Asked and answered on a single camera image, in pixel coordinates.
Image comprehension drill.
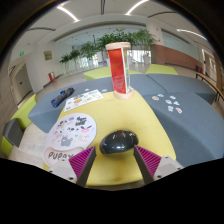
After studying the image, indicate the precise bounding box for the large lime green block seat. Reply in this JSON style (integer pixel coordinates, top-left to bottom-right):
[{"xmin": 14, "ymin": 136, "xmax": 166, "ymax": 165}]
[{"xmin": 10, "ymin": 93, "xmax": 38, "ymax": 132}]

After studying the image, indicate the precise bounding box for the long grey upholstered bench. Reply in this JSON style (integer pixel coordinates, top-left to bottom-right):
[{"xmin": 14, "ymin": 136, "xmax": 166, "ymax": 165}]
[{"xmin": 27, "ymin": 73, "xmax": 168, "ymax": 134}]

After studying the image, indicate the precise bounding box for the dark grey cube stool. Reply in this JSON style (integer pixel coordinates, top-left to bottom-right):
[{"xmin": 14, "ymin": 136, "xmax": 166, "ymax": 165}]
[{"xmin": 2, "ymin": 117, "xmax": 25, "ymax": 148}]

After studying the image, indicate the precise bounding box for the framed wall picture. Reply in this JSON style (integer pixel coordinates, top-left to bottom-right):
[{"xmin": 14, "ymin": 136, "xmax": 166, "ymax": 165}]
[{"xmin": 43, "ymin": 50, "xmax": 54, "ymax": 61}]

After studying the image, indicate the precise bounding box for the white sticker sheet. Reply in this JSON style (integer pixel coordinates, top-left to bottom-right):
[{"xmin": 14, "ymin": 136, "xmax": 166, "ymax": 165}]
[{"xmin": 63, "ymin": 88, "xmax": 105, "ymax": 112}]

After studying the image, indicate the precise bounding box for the round white printed mouse pad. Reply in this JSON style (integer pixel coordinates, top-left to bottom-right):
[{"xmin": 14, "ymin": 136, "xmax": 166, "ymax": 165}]
[{"xmin": 42, "ymin": 112, "xmax": 98, "ymax": 168}]

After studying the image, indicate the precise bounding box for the red cylinder with wooden ends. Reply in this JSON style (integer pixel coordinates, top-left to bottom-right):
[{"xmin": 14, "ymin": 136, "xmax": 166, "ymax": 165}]
[{"xmin": 105, "ymin": 41, "xmax": 136, "ymax": 101}]

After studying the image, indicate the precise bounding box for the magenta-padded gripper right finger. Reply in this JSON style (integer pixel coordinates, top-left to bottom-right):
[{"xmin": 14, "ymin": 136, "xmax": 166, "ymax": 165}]
[{"xmin": 133, "ymin": 144, "xmax": 185, "ymax": 185}]

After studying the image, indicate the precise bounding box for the group of small stickers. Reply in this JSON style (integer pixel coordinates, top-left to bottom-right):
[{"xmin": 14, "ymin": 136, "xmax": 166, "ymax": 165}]
[
  {"xmin": 83, "ymin": 87, "xmax": 109, "ymax": 94},
  {"xmin": 151, "ymin": 93, "xmax": 184, "ymax": 115}
]

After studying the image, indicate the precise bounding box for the group of ceiling strip lights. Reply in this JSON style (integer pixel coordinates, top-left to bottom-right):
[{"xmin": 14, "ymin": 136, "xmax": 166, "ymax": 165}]
[{"xmin": 56, "ymin": 0, "xmax": 208, "ymax": 41}]

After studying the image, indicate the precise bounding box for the wooden frame chair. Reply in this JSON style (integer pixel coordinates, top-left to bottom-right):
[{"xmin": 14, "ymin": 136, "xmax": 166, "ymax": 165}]
[{"xmin": 194, "ymin": 71, "xmax": 224, "ymax": 101}]

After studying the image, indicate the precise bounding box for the small lime green block seat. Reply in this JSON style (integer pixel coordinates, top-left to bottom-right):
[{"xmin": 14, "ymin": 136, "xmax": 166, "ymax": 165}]
[{"xmin": 0, "ymin": 135, "xmax": 15, "ymax": 158}]

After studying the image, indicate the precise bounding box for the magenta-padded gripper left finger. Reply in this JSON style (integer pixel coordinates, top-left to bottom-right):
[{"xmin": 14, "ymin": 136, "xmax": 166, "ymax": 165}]
[{"xmin": 48, "ymin": 145, "xmax": 98, "ymax": 188}]

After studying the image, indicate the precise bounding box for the lime green flat bench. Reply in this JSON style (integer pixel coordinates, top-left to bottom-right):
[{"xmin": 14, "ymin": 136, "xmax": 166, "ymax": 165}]
[
  {"xmin": 145, "ymin": 63, "xmax": 179, "ymax": 76},
  {"xmin": 82, "ymin": 66, "xmax": 144, "ymax": 82}
]

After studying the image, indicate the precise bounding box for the folded dark blue umbrella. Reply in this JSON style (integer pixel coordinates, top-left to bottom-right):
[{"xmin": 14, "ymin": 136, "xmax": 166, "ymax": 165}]
[{"xmin": 50, "ymin": 87, "xmax": 75, "ymax": 109}]

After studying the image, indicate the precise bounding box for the black computer mouse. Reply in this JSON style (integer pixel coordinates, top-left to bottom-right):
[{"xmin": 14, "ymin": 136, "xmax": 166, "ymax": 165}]
[{"xmin": 99, "ymin": 129, "xmax": 140, "ymax": 155}]

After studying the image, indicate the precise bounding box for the group of potted plants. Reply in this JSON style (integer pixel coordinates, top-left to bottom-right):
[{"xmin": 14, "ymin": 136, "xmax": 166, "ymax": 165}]
[{"xmin": 59, "ymin": 28, "xmax": 158, "ymax": 73}]

